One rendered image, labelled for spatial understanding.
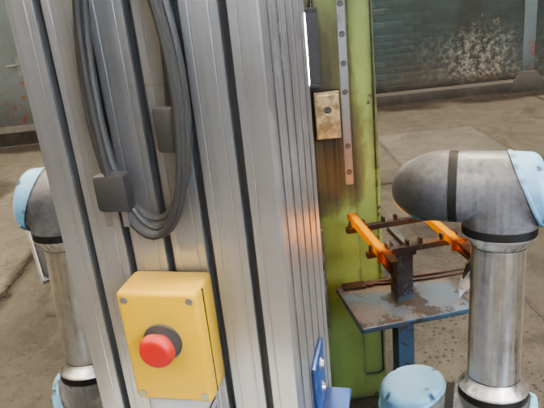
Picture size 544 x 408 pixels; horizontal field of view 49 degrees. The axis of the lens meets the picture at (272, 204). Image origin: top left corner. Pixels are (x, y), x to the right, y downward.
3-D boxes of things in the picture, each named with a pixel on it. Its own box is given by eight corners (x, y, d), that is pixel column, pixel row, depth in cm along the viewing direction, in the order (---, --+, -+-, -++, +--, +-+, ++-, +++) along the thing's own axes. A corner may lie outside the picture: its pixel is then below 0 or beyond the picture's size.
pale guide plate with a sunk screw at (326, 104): (342, 138, 215) (338, 91, 209) (316, 140, 215) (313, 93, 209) (340, 136, 217) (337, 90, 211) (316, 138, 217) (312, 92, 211)
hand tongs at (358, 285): (497, 264, 225) (497, 261, 225) (502, 269, 221) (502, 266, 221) (342, 286, 221) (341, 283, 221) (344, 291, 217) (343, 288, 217)
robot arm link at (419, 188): (374, 216, 95) (411, 229, 140) (445, 219, 91) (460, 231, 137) (377, 144, 95) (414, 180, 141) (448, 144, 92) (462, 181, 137)
